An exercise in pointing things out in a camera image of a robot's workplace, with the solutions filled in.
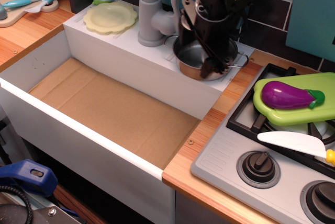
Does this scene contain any green plastic cutting board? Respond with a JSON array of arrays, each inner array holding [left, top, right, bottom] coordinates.
[[253, 72, 334, 126]]

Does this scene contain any white toy knife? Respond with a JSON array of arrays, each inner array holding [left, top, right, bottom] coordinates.
[[257, 131, 334, 166]]

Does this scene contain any black left stove knob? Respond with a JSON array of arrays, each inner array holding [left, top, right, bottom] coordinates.
[[236, 151, 281, 189]]

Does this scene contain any black stove knob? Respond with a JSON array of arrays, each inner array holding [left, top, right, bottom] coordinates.
[[300, 181, 334, 223], [236, 151, 281, 189]]

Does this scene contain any brown cardboard sheet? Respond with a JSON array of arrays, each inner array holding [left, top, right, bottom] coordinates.
[[30, 58, 199, 169]]

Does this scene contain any grey toy stove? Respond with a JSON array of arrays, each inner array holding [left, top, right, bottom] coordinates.
[[190, 63, 335, 224]]

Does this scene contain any small stainless steel pot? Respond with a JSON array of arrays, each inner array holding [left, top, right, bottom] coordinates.
[[163, 35, 249, 81]]

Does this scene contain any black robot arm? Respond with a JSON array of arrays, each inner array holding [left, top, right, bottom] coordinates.
[[173, 0, 253, 81]]

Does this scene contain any white toy sink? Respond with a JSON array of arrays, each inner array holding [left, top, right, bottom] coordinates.
[[1, 12, 252, 223]]

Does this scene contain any blue clamp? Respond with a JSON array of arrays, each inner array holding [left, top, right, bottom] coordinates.
[[1, 159, 58, 197]]

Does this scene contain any blue handled spoon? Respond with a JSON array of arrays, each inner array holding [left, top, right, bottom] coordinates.
[[2, 0, 41, 8]]

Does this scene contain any purple toy eggplant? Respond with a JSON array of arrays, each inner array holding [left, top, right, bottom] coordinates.
[[261, 81, 326, 110]]

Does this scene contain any pale yellow plastic plate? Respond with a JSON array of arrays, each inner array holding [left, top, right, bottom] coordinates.
[[83, 2, 138, 35]]

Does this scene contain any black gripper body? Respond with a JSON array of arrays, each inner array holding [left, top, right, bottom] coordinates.
[[180, 0, 231, 64]]

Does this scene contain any black stove grate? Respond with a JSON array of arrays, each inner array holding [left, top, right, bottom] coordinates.
[[226, 63, 335, 180]]

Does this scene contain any black right stove knob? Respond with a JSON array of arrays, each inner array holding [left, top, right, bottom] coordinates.
[[300, 181, 334, 223]]

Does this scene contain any grey toy faucet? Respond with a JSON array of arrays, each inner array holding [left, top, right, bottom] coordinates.
[[138, 0, 180, 47]]

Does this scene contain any teal box at right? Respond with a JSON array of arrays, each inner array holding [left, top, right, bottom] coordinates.
[[286, 0, 334, 62]]

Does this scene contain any black braided cable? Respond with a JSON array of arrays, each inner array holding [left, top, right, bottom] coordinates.
[[0, 185, 32, 224]]

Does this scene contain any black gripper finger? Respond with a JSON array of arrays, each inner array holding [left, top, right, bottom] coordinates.
[[200, 57, 225, 79], [178, 24, 201, 50]]

